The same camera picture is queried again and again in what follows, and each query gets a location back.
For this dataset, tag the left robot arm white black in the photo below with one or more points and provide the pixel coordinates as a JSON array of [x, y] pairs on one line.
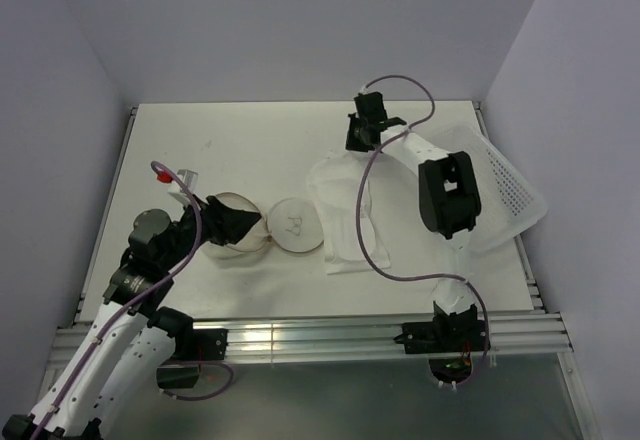
[[132, 333]]

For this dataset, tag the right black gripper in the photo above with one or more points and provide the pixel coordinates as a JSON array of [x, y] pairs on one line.
[[351, 143]]

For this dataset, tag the white perforated plastic basket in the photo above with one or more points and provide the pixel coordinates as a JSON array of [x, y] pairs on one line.
[[510, 204]]

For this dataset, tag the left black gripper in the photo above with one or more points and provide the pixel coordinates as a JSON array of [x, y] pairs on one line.
[[226, 224]]

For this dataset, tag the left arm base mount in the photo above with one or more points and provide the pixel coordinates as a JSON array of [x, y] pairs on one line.
[[197, 361]]

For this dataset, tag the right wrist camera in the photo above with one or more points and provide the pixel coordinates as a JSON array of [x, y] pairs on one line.
[[367, 91]]

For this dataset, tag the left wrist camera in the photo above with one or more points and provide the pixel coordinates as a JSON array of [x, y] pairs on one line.
[[186, 177]]

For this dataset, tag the aluminium rail frame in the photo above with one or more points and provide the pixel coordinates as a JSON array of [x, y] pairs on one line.
[[288, 310]]

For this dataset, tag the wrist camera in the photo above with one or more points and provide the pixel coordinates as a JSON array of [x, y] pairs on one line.
[[367, 91], [186, 177]]

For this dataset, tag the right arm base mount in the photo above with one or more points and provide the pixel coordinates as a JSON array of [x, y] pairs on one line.
[[458, 334]]

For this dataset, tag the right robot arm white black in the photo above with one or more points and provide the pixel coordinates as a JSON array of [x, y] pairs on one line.
[[448, 201]]

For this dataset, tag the round mesh laundry bag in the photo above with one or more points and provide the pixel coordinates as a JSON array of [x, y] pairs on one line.
[[291, 224]]

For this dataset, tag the white bra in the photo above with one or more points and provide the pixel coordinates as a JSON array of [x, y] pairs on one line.
[[333, 184]]

